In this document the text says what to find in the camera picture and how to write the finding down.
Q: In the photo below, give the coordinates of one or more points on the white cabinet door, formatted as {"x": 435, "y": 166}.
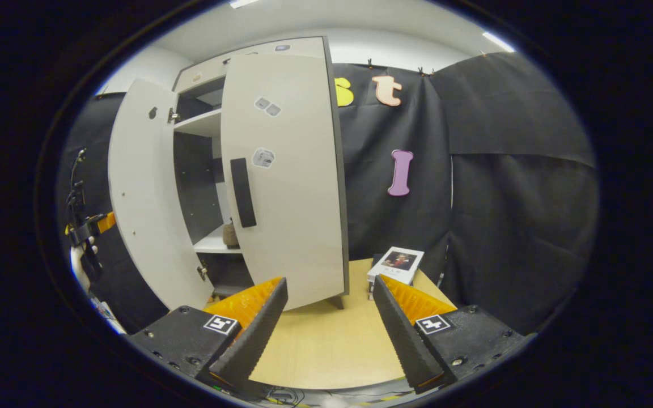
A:
{"x": 298, "y": 215}
{"x": 145, "y": 198}

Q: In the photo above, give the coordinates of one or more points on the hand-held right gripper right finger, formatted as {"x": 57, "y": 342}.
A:
{"x": 403, "y": 340}

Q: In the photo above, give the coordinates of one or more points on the black backdrop cloth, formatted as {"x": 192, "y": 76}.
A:
{"x": 502, "y": 226}

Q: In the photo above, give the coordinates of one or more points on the brown fuzzy shoe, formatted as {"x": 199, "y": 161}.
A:
{"x": 230, "y": 235}

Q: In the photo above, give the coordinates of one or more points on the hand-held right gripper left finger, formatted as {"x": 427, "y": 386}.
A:
{"x": 255, "y": 340}

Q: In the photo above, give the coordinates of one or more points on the computer screen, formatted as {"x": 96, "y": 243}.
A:
{"x": 108, "y": 317}

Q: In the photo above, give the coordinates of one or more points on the white shoe cabinet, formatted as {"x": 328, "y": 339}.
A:
{"x": 199, "y": 123}

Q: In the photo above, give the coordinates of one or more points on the white cabinet drawer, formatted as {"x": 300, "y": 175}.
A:
{"x": 207, "y": 69}

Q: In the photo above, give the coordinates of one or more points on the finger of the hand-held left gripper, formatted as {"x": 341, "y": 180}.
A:
{"x": 105, "y": 222}

